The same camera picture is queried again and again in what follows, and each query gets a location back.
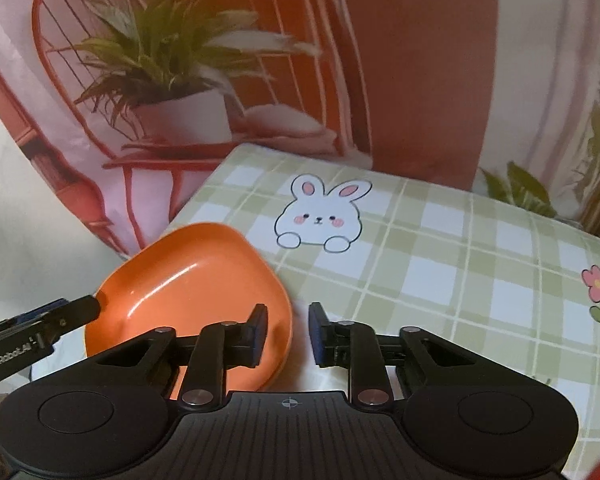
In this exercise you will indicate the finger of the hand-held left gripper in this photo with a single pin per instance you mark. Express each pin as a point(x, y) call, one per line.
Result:
point(77, 312)

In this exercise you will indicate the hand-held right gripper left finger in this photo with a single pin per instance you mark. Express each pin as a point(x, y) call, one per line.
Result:
point(256, 327)

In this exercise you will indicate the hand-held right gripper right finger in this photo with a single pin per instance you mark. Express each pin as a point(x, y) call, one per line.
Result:
point(316, 330)

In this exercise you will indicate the orange plate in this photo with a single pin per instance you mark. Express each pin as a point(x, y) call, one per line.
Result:
point(180, 280)

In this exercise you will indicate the green checked rabbit tablecloth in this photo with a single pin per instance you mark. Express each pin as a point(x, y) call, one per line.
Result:
point(430, 270)

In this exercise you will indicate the printed chair and plant backdrop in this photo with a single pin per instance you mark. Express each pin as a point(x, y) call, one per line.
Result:
point(230, 60)

